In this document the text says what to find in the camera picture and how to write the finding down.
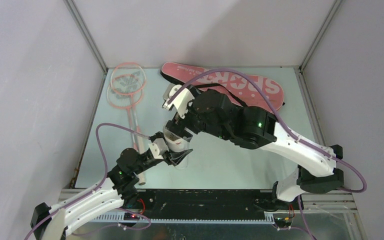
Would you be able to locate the white shuttlecock tube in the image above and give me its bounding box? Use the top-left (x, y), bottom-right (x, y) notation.
top-left (163, 129), bottom-right (189, 171)

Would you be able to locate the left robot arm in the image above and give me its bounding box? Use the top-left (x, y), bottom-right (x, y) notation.
top-left (30, 131), bottom-right (193, 240)

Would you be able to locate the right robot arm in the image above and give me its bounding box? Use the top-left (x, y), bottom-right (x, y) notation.
top-left (163, 85), bottom-right (344, 209)

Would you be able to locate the pink sport racket bag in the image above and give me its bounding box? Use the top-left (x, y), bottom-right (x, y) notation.
top-left (160, 62), bottom-right (285, 112)

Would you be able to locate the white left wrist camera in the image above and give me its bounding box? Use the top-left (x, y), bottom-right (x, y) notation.
top-left (148, 139), bottom-right (169, 160)

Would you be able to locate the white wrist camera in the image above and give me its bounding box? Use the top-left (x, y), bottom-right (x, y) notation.
top-left (162, 83), bottom-right (195, 119)
top-left (148, 139), bottom-right (169, 160)

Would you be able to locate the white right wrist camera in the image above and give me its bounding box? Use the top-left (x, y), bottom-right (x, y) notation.
top-left (162, 83), bottom-right (195, 119)

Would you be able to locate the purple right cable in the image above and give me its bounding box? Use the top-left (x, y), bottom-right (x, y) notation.
top-left (168, 68), bottom-right (368, 194)

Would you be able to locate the purple cable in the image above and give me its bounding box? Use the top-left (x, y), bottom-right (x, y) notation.
top-left (168, 68), bottom-right (368, 194)
top-left (23, 123), bottom-right (153, 240)

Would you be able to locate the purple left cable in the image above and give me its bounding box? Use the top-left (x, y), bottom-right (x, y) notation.
top-left (23, 123), bottom-right (153, 240)

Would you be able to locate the aluminium front frame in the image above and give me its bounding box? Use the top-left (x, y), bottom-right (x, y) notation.
top-left (70, 188), bottom-right (366, 240)

